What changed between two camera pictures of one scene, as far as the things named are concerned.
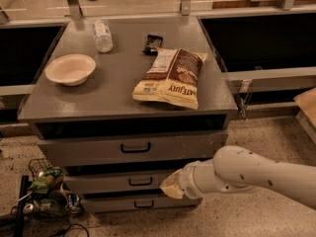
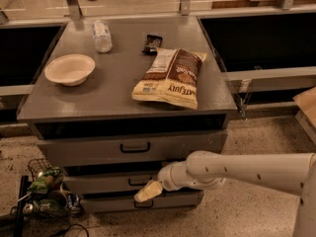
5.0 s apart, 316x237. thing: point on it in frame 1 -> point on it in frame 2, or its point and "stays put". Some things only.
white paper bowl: x=70 y=69 stays put
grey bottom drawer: x=137 y=204 stays put
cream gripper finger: x=171 y=186 -> x=151 y=190
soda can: x=74 y=202 stays put
